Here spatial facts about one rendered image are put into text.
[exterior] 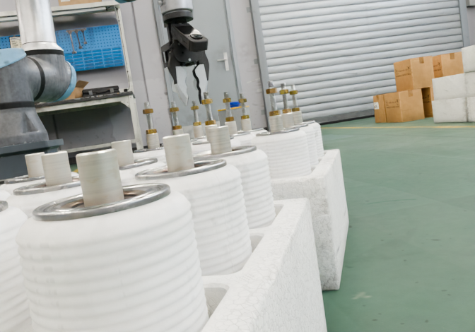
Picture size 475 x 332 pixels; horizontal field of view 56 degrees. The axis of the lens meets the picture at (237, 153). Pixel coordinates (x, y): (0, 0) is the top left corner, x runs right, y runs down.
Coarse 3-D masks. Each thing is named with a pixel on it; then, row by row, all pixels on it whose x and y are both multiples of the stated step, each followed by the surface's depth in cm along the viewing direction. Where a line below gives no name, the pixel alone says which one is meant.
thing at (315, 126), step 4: (308, 124) 95; (312, 124) 95; (316, 124) 96; (316, 128) 95; (320, 128) 98; (316, 132) 95; (320, 132) 97; (316, 136) 95; (320, 136) 97; (316, 140) 95; (320, 140) 96; (320, 144) 96; (316, 148) 95; (320, 148) 96; (320, 152) 96; (320, 156) 96
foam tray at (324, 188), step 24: (312, 168) 80; (336, 168) 91; (288, 192) 69; (312, 192) 68; (336, 192) 84; (312, 216) 68; (336, 216) 79; (336, 240) 74; (336, 264) 69; (336, 288) 69
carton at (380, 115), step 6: (378, 96) 474; (384, 96) 465; (378, 102) 476; (384, 102) 465; (378, 108) 477; (384, 108) 466; (378, 114) 480; (384, 114) 468; (378, 120) 482; (384, 120) 470
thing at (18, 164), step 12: (24, 144) 100; (36, 144) 100; (48, 144) 102; (60, 144) 114; (0, 156) 100; (12, 156) 101; (24, 156) 101; (0, 168) 100; (12, 168) 101; (24, 168) 101; (0, 180) 100
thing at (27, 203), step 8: (48, 192) 36; (56, 192) 36; (64, 192) 36; (72, 192) 36; (80, 192) 36; (8, 200) 37; (16, 200) 36; (24, 200) 36; (32, 200) 35; (40, 200) 35; (48, 200) 35; (24, 208) 35; (32, 208) 35; (32, 216) 35
